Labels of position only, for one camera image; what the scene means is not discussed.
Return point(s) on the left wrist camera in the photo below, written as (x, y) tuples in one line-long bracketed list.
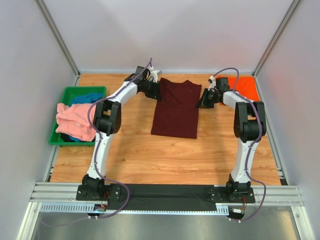
[(154, 74)]

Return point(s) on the pink t shirt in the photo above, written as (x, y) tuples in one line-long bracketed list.
[(73, 121)]

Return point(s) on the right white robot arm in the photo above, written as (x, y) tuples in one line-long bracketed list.
[(249, 126)]

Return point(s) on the maroon t shirt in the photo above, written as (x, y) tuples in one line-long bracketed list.
[(176, 114)]

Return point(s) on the aluminium rail frame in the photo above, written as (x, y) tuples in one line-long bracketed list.
[(276, 195)]

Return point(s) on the black base mat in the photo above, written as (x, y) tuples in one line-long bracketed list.
[(166, 197)]

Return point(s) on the blue t shirt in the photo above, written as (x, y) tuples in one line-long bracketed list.
[(78, 125)]

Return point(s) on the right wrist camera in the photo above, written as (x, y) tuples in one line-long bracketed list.
[(212, 81)]

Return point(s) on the green plastic bin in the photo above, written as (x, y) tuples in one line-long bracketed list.
[(76, 95)]

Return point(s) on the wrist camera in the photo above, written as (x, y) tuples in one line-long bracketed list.
[(154, 74), (212, 81)]

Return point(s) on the folded orange t shirt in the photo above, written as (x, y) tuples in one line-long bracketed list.
[(246, 85)]

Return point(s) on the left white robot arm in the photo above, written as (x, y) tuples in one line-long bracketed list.
[(107, 122)]

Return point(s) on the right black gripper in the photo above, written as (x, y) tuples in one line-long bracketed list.
[(206, 98)]

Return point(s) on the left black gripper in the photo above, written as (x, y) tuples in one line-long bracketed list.
[(153, 89)]

